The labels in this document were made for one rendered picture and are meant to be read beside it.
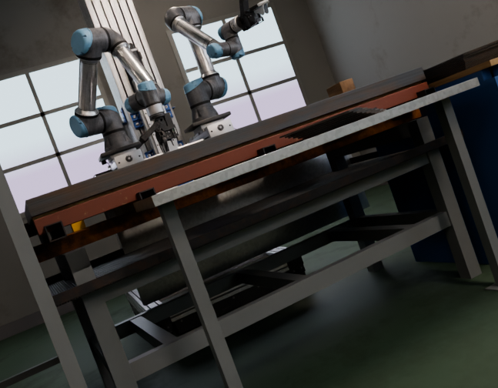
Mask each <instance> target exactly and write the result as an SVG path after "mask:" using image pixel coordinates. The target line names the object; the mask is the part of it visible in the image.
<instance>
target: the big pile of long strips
mask: <svg viewBox="0 0 498 388"><path fill-rule="evenodd" d="M495 58H498V40H496V41H495V42H491V43H489V44H487V45H483V46H481V47H479V48H475V49H474V50H471V51H468V52H465V53H463V54H461V55H458V56H456V57H454V58H452V59H449V60H447V61H445V62H442V63H440V64H438V65H435V66H433V67H431V68H429V69H426V70H424V71H423V72H424V75H425V76H426V79H424V80H422V81H421V82H422V83H424V82H427V84H431V83H433V82H436V81H439V80H441V79H444V78H446V77H449V76H451V75H454V74H456V73H458V72H461V71H464V70H466V69H469V68H472V67H473V66H476V65H479V64H481V63H484V62H487V61H489V60H491V59H495Z"/></svg>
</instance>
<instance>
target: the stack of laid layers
mask: <svg viewBox="0 0 498 388"><path fill-rule="evenodd" d="M424 79H426V76H425V75H424V72H423V68H422V67H419V68H417V69H414V70H411V71H408V72H404V73H402V74H399V75H395V76H393V77H390V78H387V79H384V80H381V81H378V82H374V83H372V84H369V85H365V86H363V87H361V88H358V89H354V90H352V91H349V92H345V93H343V94H340V95H336V96H333V97H331V98H328V99H324V100H322V101H319V102H315V103H313V104H310V105H306V106H304V107H302V108H299V109H295V110H292V111H290V112H286V113H283V114H281V115H277V116H274V117H272V118H269V119H265V120H262V121H260V122H256V123H253V124H251V125H248V126H245V127H242V128H240V129H236V130H233V131H231V132H227V133H224V134H221V135H218V136H215V137H212V138H210V139H206V140H203V141H201V142H197V143H195V144H192V145H188V146H186V147H183V148H181V149H177V150H174V151H171V152H167V153H165V154H162V155H160V156H156V157H153V158H151V159H147V160H144V161H141V162H138V163H136V164H133V165H130V166H126V167H124V168H121V169H117V170H115V171H112V172H108V173H106V174H103V175H100V176H96V177H94V178H91V179H87V180H85V181H83V182H79V183H76V184H74V185H71V186H67V187H65V188H62V189H58V190H55V191H53V192H49V193H46V194H44V195H41V196H37V197H35V198H32V199H29V200H26V201H25V217H26V219H27V221H28V224H29V225H31V224H33V221H32V217H33V216H37V215H39V214H42V213H44V212H48V211H51V210H53V209H57V208H59V207H62V206H66V205H68V204H70V203H73V202H77V201H79V200H82V199H85V198H88V197H90V196H94V195H97V194H99V193H101V192H105V191H108V190H110V189H114V188H116V187H119V186H123V185H125V184H128V183H130V182H134V181H136V180H139V179H143V178H145V177H147V176H151V175H154V174H156V173H159V172H162V171H165V170H167V169H171V168H174V167H176V166H180V165H182V164H185V163H187V162H191V161H193V160H196V159H200V158H202V157H204V156H208V155H211V154H213V153H216V152H219V151H222V150H224V149H228V148H231V147H233V146H237V145H239V144H242V143H244V142H248V141H250V140H253V139H257V138H259V137H262V136H264V135H268V134H270V133H273V132H277V131H279V130H281V129H285V128H288V127H290V126H293V125H296V124H299V123H301V122H305V121H308V120H310V119H314V118H316V117H319V116H321V115H325V114H327V113H330V112H334V111H336V110H339V109H342V108H345V107H347V106H350V105H354V104H356V103H358V102H362V101H365V100H367V99H371V98H373V97H376V96H378V95H382V94H384V93H387V92H391V91H393V90H396V89H399V88H402V87H404V86H407V85H411V84H413V83H415V82H419V81H422V80H424Z"/></svg>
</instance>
